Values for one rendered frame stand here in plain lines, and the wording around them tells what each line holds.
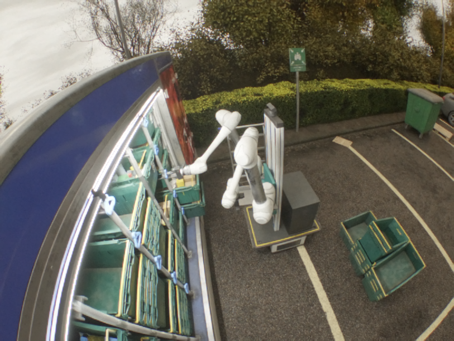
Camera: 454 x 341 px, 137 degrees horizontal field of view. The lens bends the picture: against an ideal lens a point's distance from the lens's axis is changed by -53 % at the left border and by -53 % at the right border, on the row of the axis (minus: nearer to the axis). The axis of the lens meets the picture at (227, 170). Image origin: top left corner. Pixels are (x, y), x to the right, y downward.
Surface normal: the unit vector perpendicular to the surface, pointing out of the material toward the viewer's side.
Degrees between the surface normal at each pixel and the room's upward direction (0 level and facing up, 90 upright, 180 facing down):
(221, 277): 0
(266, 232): 0
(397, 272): 21
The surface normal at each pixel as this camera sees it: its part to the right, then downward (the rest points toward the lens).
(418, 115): -0.95, 0.32
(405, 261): -0.50, -0.65
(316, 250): -0.15, -0.78
